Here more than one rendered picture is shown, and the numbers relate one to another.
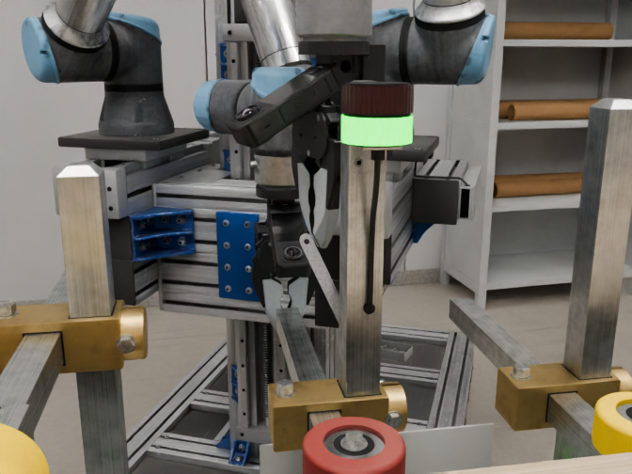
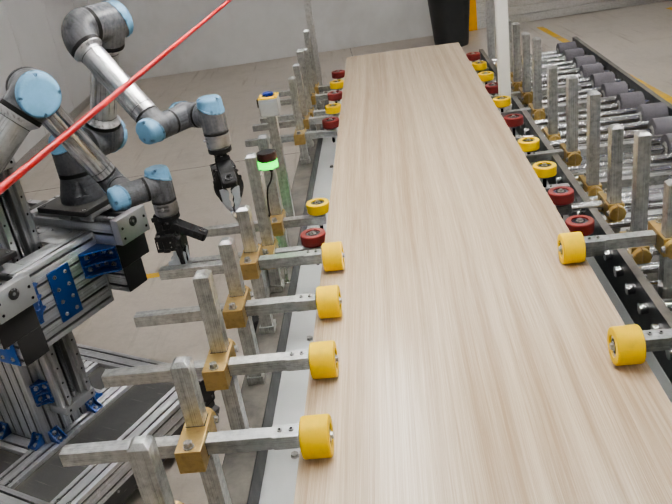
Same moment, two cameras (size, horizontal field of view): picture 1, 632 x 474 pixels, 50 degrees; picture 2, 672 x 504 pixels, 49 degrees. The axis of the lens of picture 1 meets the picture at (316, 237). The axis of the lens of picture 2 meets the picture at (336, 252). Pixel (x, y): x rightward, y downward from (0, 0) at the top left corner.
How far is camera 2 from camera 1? 208 cm
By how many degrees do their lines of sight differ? 70
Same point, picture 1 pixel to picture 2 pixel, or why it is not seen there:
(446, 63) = (115, 144)
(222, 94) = (135, 189)
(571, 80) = not seen: outside the picture
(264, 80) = (163, 173)
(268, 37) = (101, 160)
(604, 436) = (318, 210)
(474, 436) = not seen: hidden behind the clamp
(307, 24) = (223, 144)
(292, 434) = not seen: hidden behind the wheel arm
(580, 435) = (301, 221)
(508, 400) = (277, 229)
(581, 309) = (274, 195)
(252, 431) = (75, 403)
